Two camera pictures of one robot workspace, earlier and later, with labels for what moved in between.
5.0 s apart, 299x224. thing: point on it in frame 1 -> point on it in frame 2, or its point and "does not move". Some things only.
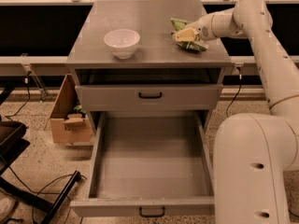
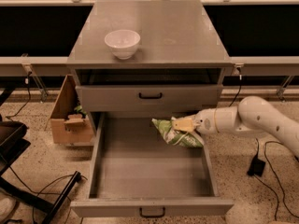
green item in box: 78,108 does not move
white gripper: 203,27 -> 206,121
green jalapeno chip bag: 195,45 -> 176,136
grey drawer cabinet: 126,60 does not move
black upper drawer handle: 149,97 does not move
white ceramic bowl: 122,42 does not move
